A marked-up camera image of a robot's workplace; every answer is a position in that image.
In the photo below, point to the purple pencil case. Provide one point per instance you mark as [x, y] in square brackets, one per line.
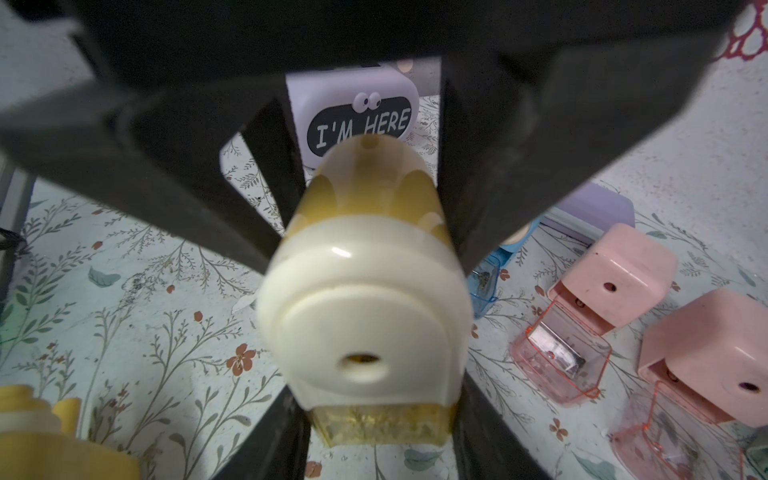
[588, 212]

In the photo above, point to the yellow sharpener shavings tray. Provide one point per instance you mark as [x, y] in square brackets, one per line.
[383, 424]

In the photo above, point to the pink pencil sharpener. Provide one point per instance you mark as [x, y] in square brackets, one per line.
[711, 357]
[620, 278]

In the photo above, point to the clear sharpener shavings tray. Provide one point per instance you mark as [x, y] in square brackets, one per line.
[756, 456]

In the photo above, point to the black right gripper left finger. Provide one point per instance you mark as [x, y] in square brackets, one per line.
[276, 448]

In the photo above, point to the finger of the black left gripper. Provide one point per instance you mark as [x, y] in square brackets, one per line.
[155, 155]
[518, 133]

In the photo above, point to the pink sharpener shavings tray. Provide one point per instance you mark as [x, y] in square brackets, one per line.
[658, 437]

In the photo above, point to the blue sharpener shavings tray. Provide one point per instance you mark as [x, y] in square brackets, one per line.
[483, 280]

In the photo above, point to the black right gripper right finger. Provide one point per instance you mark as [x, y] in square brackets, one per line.
[484, 446]

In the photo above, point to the purple tissue box holder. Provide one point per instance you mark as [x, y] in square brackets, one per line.
[330, 106]

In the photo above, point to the blue pencil sharpener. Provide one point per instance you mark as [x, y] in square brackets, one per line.
[513, 244]

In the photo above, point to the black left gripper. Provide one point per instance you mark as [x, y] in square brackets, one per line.
[150, 44]

